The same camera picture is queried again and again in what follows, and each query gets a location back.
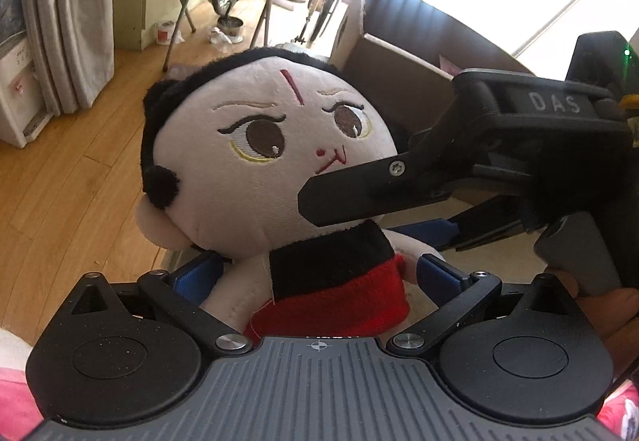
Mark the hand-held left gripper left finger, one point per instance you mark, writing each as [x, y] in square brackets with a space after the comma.
[197, 276]

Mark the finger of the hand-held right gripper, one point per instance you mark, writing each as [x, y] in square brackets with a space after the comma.
[434, 231]
[349, 196]

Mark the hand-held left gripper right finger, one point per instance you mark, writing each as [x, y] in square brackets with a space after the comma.
[439, 278]

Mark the plush doll with black hair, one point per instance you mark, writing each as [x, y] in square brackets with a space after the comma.
[259, 181]

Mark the brown cardboard box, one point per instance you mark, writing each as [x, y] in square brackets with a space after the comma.
[394, 71]

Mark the person's right hand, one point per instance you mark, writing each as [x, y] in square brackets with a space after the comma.
[609, 321]

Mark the metal bowl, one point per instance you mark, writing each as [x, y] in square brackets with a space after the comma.
[230, 27]

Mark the white paper roll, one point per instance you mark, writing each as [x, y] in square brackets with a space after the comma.
[165, 32]

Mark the white water dispenser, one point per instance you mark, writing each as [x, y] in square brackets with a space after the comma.
[20, 91]

